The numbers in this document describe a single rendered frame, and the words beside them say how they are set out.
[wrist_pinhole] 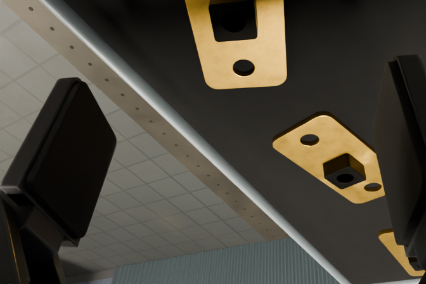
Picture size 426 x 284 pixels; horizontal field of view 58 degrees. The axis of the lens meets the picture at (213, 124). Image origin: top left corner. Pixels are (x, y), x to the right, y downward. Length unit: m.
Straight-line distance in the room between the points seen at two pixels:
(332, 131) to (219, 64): 0.07
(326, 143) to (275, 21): 0.08
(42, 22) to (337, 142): 0.69
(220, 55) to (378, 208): 0.16
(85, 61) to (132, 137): 1.35
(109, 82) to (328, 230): 0.66
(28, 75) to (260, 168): 1.87
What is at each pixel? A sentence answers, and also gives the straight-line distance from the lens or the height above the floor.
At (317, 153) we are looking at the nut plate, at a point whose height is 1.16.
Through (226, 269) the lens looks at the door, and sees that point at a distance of 3.15.
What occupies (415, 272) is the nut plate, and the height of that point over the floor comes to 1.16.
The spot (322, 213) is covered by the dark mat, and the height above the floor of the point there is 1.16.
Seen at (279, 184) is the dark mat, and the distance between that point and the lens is 0.25.
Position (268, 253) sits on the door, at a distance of 3.01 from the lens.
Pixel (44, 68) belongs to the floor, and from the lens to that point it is 1.98.
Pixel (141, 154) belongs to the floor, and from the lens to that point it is 2.28.
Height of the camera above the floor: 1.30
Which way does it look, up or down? 41 degrees down
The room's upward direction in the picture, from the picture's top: 172 degrees counter-clockwise
